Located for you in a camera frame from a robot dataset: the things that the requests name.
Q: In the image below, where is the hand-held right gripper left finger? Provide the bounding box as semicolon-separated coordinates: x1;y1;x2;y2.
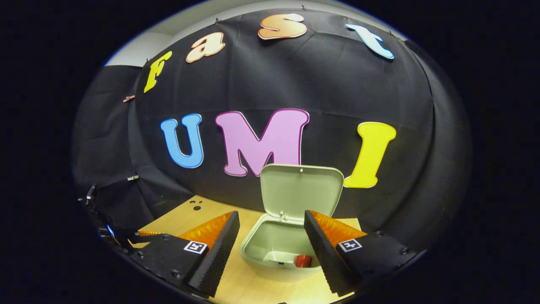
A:
129;210;241;298

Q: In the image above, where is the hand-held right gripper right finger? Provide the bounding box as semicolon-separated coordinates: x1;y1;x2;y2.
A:
304;210;422;297

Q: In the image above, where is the green desktop garbage bin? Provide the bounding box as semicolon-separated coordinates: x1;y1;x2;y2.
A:
240;164;344;282

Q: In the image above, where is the wooden desktop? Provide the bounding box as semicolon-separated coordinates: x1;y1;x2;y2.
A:
129;194;363;304

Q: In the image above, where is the black backdrop cloth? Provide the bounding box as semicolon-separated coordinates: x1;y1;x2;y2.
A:
72;6;472;254

